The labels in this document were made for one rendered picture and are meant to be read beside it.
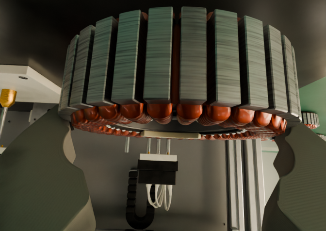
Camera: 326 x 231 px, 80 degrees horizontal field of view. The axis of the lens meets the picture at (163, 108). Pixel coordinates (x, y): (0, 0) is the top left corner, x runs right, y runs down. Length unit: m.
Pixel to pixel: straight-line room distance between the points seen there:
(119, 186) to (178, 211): 0.17
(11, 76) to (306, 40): 0.33
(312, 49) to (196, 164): 0.41
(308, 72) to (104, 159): 0.48
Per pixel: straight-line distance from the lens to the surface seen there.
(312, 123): 0.61
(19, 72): 0.30
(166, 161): 0.35
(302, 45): 0.22
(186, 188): 0.57
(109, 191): 0.58
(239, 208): 0.54
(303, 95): 0.46
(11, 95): 0.39
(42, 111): 0.50
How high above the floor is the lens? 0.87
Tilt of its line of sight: 13 degrees down
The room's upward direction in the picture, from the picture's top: 178 degrees counter-clockwise
